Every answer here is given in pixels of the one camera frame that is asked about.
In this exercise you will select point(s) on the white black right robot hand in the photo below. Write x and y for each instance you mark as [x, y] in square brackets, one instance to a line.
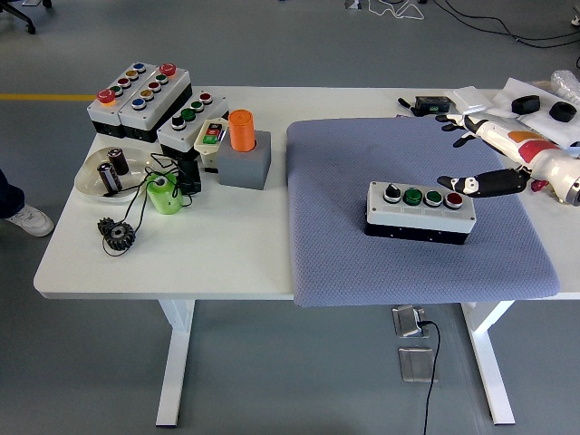
[544, 156]

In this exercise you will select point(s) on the four-button control box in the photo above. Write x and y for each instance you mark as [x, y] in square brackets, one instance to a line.
[421, 217]
[192, 127]

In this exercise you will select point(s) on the five-button box red mushroom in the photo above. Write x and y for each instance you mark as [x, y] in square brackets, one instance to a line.
[149, 106]
[115, 102]

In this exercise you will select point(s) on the white paper sheet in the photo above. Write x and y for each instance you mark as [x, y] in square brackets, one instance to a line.
[505, 97]

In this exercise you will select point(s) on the clear bubble wrap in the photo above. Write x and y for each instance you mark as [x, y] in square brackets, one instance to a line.
[564, 81]

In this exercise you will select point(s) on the black device green connector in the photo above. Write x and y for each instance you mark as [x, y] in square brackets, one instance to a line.
[432, 104]

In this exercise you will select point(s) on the black pen tool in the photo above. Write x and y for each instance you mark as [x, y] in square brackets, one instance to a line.
[406, 105]

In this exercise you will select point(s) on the grey-blue textured mat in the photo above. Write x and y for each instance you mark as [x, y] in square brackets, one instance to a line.
[344, 181]

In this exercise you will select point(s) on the white table leg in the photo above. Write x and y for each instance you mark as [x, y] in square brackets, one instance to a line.
[174, 362]
[491, 362]

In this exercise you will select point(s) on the open metal floor socket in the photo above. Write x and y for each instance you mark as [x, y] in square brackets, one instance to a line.
[408, 322]

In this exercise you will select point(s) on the closed metal floor plate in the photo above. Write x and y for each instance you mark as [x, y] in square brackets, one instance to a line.
[417, 364]

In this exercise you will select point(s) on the grey block holder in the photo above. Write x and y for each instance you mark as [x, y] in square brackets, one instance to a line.
[242, 170]

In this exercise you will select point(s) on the orange cylinder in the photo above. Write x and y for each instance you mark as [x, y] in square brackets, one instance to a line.
[241, 131]

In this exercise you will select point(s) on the black power adapter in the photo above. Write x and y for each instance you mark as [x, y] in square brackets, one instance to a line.
[189, 179]

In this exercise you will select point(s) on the green plastic spool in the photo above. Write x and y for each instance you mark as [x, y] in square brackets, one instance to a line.
[165, 197]

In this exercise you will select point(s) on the brown capacitor cylinder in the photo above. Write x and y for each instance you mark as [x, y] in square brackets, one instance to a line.
[118, 162]
[109, 177]

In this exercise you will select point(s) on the large black gear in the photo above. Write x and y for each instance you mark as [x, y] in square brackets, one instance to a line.
[120, 236]

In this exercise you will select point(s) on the small black gear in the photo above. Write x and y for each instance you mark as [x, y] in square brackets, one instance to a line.
[103, 226]

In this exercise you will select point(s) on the white round dish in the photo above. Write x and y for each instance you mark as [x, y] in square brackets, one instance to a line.
[88, 176]

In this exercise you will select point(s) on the person's foot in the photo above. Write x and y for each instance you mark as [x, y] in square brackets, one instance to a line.
[29, 219]

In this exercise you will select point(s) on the person's leg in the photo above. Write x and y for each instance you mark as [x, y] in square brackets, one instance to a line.
[9, 195]

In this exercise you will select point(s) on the black office chair base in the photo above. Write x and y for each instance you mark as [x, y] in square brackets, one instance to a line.
[20, 16]

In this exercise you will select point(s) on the cream red-green switch box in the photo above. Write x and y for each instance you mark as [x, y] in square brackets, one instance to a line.
[209, 140]

